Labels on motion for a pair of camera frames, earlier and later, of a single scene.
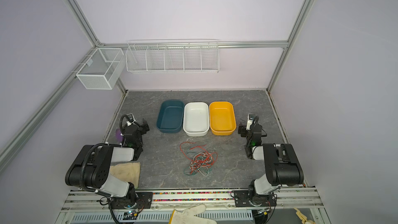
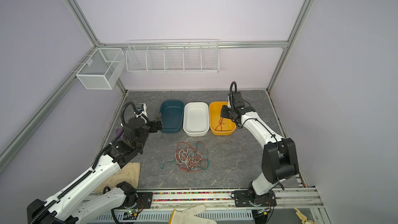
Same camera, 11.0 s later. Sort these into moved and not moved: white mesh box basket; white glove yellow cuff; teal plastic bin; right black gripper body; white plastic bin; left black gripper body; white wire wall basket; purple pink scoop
Moved: right black gripper body; left black gripper body
Not moved: white wire wall basket; white glove yellow cuff; white mesh box basket; teal plastic bin; white plastic bin; purple pink scoop
